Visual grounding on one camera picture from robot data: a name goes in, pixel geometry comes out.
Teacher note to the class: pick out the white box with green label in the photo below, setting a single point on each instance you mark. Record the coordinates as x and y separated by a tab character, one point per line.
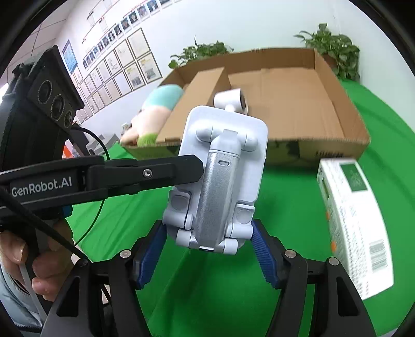
356	226

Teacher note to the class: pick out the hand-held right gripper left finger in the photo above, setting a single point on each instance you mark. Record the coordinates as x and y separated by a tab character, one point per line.
150	256

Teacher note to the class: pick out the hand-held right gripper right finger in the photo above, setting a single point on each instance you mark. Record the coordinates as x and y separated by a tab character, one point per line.
264	256

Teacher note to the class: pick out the person's left hand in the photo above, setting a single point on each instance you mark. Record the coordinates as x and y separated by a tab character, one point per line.
48	269

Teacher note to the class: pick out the large cardboard box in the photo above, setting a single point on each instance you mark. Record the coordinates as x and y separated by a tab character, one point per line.
291	107

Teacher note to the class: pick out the row of portrait photos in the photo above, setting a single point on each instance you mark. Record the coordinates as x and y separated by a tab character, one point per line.
129	19

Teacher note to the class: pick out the bushy potted plant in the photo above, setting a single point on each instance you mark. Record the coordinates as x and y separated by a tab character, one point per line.
204	52

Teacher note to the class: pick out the wall of framed certificates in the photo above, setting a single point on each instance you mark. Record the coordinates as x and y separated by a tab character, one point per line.
123	71

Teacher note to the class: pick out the blue wall posters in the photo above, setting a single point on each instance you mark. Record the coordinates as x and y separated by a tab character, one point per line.
69	56

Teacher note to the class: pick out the green tablecloth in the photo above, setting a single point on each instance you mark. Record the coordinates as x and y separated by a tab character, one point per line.
291	201

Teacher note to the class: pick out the white hair dryer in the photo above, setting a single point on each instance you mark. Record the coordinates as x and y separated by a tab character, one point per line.
231	97

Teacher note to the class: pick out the pink and teal plush toy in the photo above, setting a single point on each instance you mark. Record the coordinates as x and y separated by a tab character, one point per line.
155	110

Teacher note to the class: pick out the long brown cardboard carton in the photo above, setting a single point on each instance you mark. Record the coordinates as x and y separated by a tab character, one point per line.
194	103

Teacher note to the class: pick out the white folding phone stand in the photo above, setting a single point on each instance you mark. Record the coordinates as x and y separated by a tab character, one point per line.
223	181

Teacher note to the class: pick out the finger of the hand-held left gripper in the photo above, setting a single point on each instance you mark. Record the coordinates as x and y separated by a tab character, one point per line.
155	173

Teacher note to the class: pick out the small potted plant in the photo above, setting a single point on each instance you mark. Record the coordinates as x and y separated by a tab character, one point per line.
334	45

